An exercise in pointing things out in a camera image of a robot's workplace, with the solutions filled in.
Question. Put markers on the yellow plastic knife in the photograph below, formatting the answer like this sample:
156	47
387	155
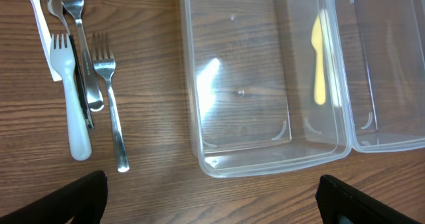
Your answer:
319	89

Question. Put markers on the white plastic fork long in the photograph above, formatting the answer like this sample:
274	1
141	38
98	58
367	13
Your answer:
44	35

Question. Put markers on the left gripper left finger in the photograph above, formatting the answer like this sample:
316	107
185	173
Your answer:
82	201

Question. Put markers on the clear plastic container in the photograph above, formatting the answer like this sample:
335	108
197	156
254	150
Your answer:
250	71
382	45

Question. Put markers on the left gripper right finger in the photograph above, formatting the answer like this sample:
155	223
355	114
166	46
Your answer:
339	202

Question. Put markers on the small silver metal fork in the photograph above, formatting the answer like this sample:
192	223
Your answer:
105	65

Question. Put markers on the black handled metal fork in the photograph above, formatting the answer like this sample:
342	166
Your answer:
55	7

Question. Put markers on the right clear plastic container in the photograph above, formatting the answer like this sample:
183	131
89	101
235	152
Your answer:
382	45

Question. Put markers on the white plastic fork short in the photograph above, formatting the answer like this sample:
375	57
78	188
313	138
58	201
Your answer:
63	62

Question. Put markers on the left clear plastic container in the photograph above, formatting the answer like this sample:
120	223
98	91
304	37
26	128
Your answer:
250	71

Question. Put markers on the silver metal fork wide handle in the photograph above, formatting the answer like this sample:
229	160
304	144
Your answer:
93	93

